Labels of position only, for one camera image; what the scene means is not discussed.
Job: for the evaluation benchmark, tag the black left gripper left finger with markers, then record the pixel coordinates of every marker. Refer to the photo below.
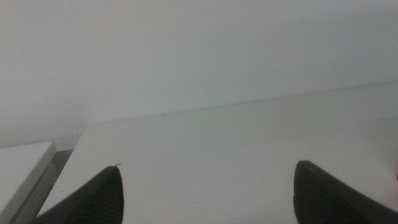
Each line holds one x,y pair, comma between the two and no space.
99,199

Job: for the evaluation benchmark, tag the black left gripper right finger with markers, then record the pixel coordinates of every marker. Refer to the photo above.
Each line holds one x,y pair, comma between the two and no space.
323,199

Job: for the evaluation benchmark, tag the white side table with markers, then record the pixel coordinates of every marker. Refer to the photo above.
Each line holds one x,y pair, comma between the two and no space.
21,168

